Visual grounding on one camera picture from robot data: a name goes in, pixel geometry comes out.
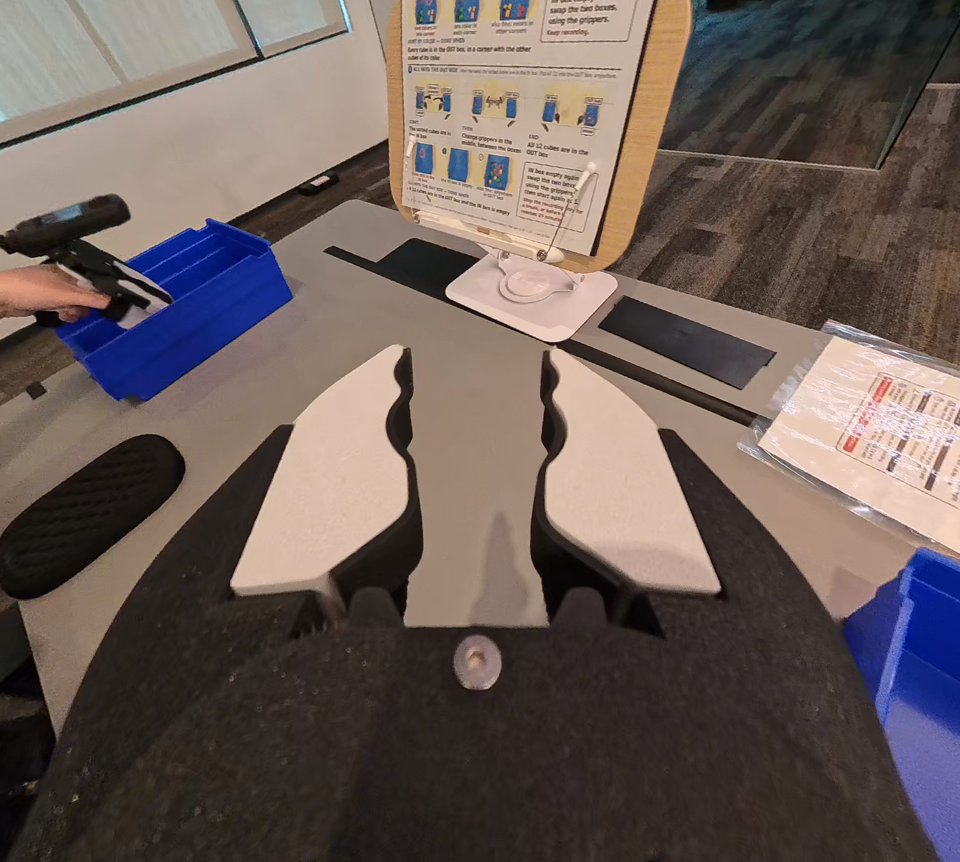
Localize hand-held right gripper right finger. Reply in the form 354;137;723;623
531;347;723;623

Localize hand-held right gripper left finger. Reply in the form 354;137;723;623
228;345;426;622

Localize blue plastic bin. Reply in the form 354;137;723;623
56;217;295;403
842;546;960;862

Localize black padded armrest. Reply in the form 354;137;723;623
0;433;187;601

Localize paper in plastic sleeve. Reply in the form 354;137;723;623
737;321;960;557

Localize instruction sheet on wooden stand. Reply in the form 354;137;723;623
386;0;691;343

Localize black desk cable cover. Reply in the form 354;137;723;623
371;236;492;304
597;294;779;392

